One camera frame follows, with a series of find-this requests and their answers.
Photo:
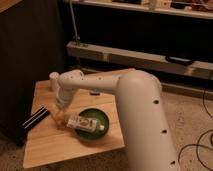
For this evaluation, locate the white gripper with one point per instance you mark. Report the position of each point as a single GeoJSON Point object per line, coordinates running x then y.
{"type": "Point", "coordinates": [63, 98]}

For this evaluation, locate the green ceramic bowl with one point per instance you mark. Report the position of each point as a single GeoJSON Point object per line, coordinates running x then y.
{"type": "Point", "coordinates": [99, 115]}

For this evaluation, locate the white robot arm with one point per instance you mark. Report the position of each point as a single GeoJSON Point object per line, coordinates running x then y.
{"type": "Point", "coordinates": [146, 134]}

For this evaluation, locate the white paper cup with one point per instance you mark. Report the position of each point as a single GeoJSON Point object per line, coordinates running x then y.
{"type": "Point", "coordinates": [53, 76]}

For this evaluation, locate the orange marker pen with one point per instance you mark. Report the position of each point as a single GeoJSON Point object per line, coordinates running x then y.
{"type": "Point", "coordinates": [57, 117]}

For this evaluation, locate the blue cloth toy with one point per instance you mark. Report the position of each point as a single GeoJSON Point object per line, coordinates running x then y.
{"type": "Point", "coordinates": [94, 93]}

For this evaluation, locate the white plastic bottle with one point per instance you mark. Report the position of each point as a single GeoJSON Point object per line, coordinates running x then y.
{"type": "Point", "coordinates": [85, 124]}

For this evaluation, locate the wooden low table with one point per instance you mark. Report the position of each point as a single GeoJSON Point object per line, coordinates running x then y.
{"type": "Point", "coordinates": [47, 143]}

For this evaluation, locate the metal pole stand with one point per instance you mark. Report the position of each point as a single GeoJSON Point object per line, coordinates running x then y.
{"type": "Point", "coordinates": [76, 35]}

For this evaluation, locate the long metal case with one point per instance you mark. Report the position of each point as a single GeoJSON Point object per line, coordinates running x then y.
{"type": "Point", "coordinates": [138, 59]}

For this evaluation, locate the upper shelf with items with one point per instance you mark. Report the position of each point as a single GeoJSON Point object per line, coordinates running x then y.
{"type": "Point", "coordinates": [151, 6]}

